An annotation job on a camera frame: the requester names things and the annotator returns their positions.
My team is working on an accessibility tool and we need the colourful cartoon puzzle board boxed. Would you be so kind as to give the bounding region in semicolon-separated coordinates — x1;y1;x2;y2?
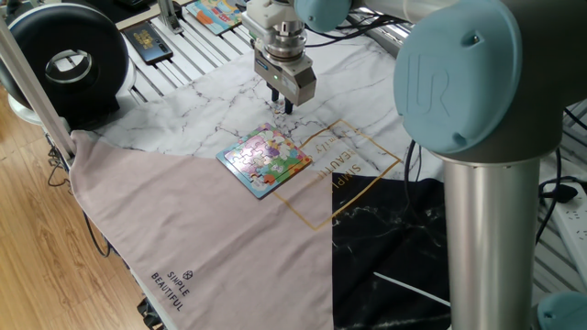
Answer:
185;0;247;37

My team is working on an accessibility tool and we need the silver force torque sensor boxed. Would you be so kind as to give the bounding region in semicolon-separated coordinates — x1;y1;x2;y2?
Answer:
260;22;309;63

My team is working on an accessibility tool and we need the white wrist adapter block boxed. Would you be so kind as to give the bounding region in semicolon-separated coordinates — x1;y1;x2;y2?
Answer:
241;0;302;47

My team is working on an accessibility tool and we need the white power strip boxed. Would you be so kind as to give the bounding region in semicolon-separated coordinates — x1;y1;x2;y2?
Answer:
548;181;587;288

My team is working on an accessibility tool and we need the white zip tie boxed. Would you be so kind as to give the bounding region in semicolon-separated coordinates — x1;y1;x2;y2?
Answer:
372;271;454;308

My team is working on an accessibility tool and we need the aluminium frame post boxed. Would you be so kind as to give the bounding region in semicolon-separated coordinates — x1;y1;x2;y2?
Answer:
0;16;77;161

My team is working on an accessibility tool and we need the marble pink black tablecloth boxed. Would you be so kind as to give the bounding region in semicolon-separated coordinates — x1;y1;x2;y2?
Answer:
68;2;587;330

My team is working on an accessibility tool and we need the silver Schunk gripper body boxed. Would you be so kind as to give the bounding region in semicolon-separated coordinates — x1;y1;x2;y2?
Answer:
253;48;318;107

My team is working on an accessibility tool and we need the black ring-shaped fan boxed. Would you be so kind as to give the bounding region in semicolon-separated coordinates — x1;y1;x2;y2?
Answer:
0;2;138;129

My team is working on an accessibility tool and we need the colourful fairy puzzle board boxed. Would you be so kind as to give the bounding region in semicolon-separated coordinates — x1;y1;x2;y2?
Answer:
215;122;314;201

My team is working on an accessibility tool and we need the black power plug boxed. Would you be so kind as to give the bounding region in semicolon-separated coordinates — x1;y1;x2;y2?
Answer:
540;182;580;205

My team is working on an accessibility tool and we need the aluminium frame rail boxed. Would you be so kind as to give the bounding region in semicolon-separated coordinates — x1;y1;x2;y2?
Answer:
343;8;414;59

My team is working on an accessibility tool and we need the silver metal bracket stand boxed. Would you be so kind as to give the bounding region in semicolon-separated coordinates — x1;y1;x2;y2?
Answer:
157;0;185;36

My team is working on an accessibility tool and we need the dark power cable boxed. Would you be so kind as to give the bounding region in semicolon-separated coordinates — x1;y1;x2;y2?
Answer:
402;139;422;198

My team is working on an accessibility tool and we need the black smartphone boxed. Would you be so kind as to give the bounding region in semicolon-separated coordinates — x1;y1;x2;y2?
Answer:
122;20;174;65

